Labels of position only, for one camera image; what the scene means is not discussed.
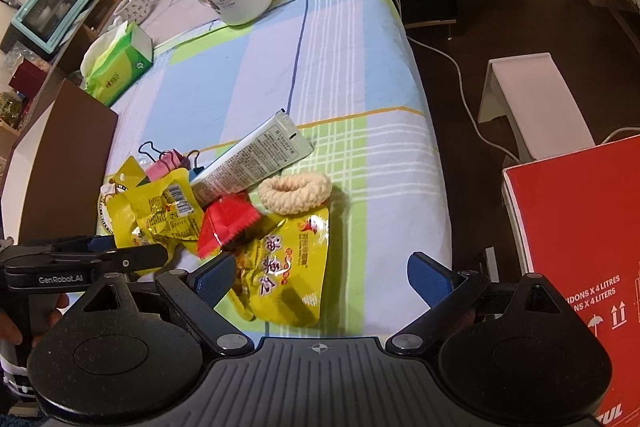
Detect small yellow snack packet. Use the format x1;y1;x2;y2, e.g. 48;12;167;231
107;168;204;258

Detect red candy packet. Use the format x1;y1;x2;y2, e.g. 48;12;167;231
198;192;262;259

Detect large yellow snack packet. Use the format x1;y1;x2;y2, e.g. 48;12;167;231
228;205;330;327

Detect black binder clip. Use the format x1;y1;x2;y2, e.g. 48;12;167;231
136;140;202;180

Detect cream braided hair tie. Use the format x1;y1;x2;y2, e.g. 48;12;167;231
257;171;333;216

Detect white cream tube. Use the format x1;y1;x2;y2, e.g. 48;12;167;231
191;109;314;207

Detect green balm card pack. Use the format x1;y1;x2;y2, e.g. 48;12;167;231
96;156;148;235

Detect pink binder clip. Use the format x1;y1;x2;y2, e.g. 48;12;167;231
145;150;190;182

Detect person's hand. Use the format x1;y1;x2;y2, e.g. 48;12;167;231
0;294;70;347

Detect brown white storage box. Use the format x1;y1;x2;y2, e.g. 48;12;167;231
1;80;117;244

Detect red cardboard box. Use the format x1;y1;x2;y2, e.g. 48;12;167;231
502;136;640;426

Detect green tissue pack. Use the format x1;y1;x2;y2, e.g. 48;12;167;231
80;20;154;106

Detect white stool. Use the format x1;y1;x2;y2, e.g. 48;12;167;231
477;53;596;164

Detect mint toaster oven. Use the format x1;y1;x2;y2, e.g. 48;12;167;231
11;0;91;54

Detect small dotted cup with spoon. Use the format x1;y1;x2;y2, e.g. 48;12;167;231
114;0;152;25

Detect plaid checkered tablecloth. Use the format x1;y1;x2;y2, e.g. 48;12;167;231
106;0;452;338

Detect white power cable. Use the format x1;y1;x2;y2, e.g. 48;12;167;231
344;0;640;163

